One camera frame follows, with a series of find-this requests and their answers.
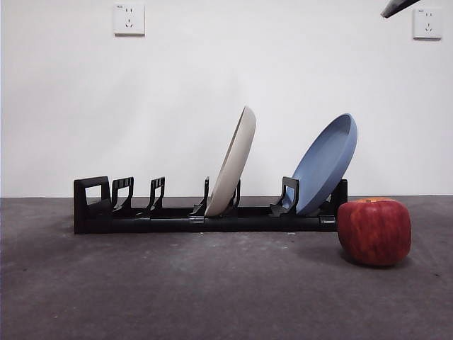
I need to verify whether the black plate rack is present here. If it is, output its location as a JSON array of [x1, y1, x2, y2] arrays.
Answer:
[[73, 176, 349, 235]]

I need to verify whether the red apple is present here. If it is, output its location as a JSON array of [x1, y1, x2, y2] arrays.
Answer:
[[336, 197, 413, 267]]

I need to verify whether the beige plate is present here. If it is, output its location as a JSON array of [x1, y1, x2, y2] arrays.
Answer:
[[204, 105, 257, 217]]

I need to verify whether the blue plate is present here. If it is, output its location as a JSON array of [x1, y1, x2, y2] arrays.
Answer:
[[292, 113, 359, 216]]

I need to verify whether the white wall socket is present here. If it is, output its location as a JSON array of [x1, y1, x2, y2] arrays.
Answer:
[[113, 3, 146, 38], [412, 7, 443, 41]]

